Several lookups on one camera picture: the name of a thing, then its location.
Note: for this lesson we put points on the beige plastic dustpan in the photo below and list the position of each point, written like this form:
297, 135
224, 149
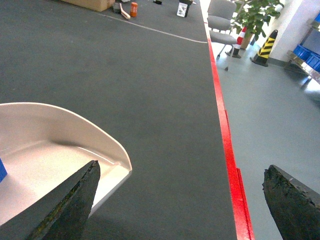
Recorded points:
41, 145

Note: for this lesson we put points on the yellow black traffic cone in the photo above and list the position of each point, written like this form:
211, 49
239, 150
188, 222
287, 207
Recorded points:
262, 55

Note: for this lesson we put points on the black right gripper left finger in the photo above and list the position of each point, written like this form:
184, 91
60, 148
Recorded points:
62, 213

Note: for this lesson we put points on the red white traffic cone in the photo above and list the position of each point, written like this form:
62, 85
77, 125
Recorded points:
235, 51

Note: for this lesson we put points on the grey office chair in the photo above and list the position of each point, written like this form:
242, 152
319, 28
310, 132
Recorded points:
220, 14

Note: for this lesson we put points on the black white small box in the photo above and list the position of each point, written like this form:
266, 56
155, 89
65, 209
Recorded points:
183, 8

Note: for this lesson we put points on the green potted plant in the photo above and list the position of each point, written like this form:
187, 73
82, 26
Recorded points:
255, 15

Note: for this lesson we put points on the wooden handled brush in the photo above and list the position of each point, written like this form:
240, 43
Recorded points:
124, 13

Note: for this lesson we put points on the blue plastic part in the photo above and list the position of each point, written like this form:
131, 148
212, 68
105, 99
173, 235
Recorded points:
3, 171

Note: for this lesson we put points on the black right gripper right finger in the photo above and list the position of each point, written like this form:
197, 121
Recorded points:
295, 207

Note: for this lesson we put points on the steel shelf rack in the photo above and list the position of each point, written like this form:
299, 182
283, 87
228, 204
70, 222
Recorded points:
305, 58

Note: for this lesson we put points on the orange can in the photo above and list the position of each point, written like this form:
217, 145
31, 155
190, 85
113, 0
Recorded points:
133, 9

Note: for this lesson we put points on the cardboard box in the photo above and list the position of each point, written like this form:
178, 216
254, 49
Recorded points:
96, 5

